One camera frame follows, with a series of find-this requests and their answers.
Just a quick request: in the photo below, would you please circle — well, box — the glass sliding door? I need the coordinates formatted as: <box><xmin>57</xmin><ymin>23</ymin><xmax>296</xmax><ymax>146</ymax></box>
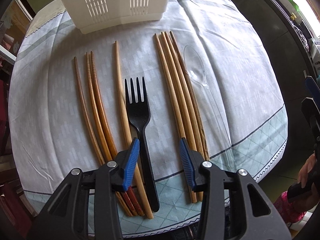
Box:
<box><xmin>1</xmin><ymin>0</ymin><xmax>33</xmax><ymax>65</ymax></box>

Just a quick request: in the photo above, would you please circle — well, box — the light wooden single chopstick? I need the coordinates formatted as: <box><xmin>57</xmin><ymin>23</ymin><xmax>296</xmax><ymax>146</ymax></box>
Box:
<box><xmin>114</xmin><ymin>41</ymin><xmax>153</xmax><ymax>219</ymax></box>

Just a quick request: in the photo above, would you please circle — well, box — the dark brown wooden chopstick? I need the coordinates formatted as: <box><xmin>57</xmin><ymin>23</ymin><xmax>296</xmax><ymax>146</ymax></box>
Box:
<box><xmin>73</xmin><ymin>56</ymin><xmax>105</xmax><ymax>166</ymax></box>

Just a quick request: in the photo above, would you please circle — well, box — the person's right hand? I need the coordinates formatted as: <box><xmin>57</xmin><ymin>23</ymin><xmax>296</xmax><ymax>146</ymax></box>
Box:
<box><xmin>297</xmin><ymin>153</ymin><xmax>317</xmax><ymax>188</ymax></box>

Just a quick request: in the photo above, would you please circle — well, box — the pale patterned tablecloth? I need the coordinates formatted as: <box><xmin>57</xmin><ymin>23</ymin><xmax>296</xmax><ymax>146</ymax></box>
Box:
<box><xmin>9</xmin><ymin>0</ymin><xmax>288</xmax><ymax>238</ymax></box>

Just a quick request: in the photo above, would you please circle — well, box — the white slotted utensil holder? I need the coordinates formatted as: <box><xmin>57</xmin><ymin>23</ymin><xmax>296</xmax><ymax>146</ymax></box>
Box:
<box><xmin>61</xmin><ymin>0</ymin><xmax>168</xmax><ymax>34</ymax></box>

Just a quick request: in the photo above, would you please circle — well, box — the clear plastic spoon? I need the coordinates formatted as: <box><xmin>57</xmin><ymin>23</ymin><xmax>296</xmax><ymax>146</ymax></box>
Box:
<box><xmin>183</xmin><ymin>46</ymin><xmax>235</xmax><ymax>172</ymax></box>

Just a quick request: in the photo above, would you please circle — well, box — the black plastic fork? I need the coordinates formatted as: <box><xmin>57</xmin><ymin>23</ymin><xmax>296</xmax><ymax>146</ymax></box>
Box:
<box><xmin>125</xmin><ymin>77</ymin><xmax>160</xmax><ymax>212</ymax></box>

